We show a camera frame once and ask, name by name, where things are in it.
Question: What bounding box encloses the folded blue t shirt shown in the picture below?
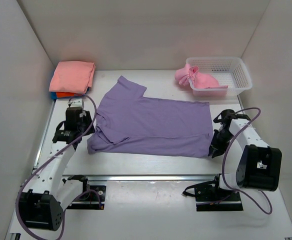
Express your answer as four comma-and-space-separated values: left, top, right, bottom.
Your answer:
50, 86, 90, 100

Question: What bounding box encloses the purple cable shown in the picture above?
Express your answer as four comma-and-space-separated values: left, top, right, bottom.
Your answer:
196, 107, 273, 216
15, 92, 106, 240

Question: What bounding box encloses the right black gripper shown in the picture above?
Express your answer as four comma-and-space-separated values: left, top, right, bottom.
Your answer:
209, 129, 235, 158

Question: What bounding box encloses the folded salmon pink t shirt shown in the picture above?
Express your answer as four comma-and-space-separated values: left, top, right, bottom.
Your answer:
49, 61, 96, 94

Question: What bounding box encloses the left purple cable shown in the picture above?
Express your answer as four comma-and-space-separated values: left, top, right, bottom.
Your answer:
15, 92, 106, 240

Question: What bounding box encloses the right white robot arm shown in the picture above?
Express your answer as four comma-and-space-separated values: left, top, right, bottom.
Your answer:
208, 109, 282, 200

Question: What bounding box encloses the purple t shirt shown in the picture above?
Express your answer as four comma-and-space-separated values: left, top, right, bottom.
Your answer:
87, 76, 213, 158

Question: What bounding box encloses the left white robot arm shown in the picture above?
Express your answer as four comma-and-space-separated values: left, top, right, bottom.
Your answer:
16, 103, 94, 231

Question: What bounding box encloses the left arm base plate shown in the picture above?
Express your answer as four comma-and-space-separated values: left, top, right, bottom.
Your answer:
67, 175, 107, 210

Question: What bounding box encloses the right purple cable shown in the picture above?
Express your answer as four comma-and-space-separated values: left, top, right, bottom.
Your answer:
196, 107, 273, 216

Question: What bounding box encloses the folded orange t shirt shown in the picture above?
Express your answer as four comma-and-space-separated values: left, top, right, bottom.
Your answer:
55, 92, 76, 99

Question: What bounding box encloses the aluminium rail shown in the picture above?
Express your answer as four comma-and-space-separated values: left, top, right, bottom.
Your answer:
49, 160, 222, 183

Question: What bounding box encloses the white plastic basket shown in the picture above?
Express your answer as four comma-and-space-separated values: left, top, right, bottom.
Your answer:
185, 56, 253, 98

